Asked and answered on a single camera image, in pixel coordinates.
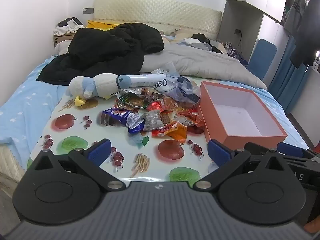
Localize pile of snack packets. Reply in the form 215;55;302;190
115;86;208;143

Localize blue curtain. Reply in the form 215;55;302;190
269;34;315;113

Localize grey snack packet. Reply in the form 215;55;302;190
142;110;166;132

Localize heap of clothes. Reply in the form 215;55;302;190
176;33;229;54

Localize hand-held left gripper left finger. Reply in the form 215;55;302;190
30;138;128;192

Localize red foil packet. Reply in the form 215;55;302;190
147;100;163;111

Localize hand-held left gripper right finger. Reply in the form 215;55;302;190
195;139;288;190

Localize brown cardboard box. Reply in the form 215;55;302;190
53;34;75;49

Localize black cable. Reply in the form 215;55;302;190
239;31;245;60

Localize black hanging coat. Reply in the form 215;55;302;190
290;0;320;68

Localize row of small bottles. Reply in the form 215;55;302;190
224;41;248;63

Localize blue chair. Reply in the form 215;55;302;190
246;39;277;80

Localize blue and white plastic bag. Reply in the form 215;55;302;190
150;62;202;104

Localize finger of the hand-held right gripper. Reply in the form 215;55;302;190
244;142;278;154
277;142;320;163

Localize grey hanging jacket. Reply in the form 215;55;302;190
284;0;309;37

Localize blue and white plush penguin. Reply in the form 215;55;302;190
66;73;132;107

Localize orange cardboard box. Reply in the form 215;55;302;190
196;81;288;147

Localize blue snack packet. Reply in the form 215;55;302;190
100;107;146;133

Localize grey duvet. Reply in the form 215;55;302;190
139;36;268;90

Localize white and black clothes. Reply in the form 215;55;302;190
54;17;85;36

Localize orange snack packet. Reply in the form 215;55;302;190
152;121;187;143

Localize black jacket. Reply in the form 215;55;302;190
36;22;165;87

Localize food print mat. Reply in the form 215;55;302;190
26;76;250;188

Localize white mattress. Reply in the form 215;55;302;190
0;140;28;183

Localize white tube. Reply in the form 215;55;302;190
130;73;167;88

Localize cream quilted headboard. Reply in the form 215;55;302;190
93;0;222;40

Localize yellow pillow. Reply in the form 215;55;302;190
86;20;120;30

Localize pink pillow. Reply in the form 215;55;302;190
161;28;195;42

